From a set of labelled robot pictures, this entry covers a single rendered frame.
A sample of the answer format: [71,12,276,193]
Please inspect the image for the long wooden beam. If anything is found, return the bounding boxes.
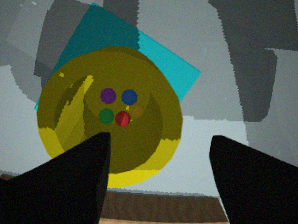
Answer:
[100,192,229,224]

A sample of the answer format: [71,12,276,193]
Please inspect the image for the red marble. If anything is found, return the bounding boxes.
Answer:
[116,111,130,127]

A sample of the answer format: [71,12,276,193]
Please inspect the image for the purple marble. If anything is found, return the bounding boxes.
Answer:
[100,88,116,104]

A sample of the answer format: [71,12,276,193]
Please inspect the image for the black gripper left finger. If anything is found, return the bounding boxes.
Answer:
[0,132,110,224]

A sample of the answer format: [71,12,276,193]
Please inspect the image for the green marble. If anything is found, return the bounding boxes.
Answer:
[98,108,114,124]

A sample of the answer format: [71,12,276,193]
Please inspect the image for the blue marble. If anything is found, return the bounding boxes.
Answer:
[121,89,138,105]

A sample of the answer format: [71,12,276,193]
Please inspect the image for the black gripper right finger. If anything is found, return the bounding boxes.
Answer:
[209,135,298,224]

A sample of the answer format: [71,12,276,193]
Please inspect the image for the yellow cup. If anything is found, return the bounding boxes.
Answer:
[36,45,182,188]

